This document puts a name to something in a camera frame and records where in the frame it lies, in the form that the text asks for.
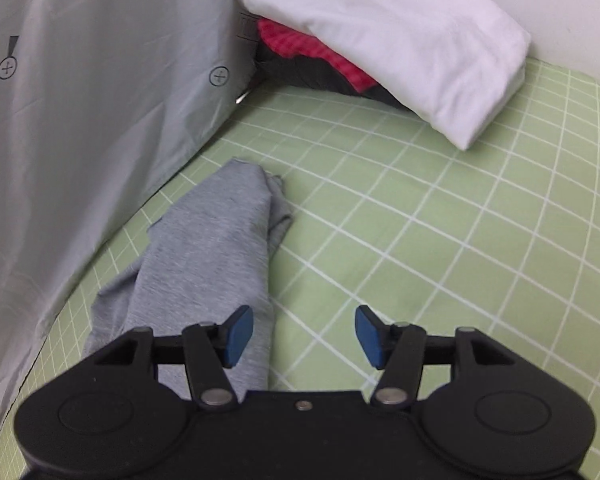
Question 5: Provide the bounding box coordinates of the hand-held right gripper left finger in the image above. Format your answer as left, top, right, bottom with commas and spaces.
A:
92, 306, 254, 409

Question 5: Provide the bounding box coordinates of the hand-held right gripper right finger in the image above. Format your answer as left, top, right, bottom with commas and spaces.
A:
355, 305, 518, 407

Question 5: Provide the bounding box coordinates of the grey garment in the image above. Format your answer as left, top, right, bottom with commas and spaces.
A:
83, 158, 296, 396

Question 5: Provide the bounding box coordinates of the green grid bed sheet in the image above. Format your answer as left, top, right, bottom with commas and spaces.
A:
0, 57, 600, 480

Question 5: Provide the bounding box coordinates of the black garment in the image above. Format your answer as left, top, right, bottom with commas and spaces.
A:
252, 42, 406, 108

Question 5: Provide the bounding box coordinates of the grey carrot print sheet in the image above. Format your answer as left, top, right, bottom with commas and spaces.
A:
0, 0, 261, 456

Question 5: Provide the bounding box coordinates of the white folded sheet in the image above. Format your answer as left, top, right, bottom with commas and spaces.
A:
234, 0, 532, 151

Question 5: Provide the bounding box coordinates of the red checked garment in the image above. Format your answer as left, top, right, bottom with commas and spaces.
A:
256, 17, 381, 93

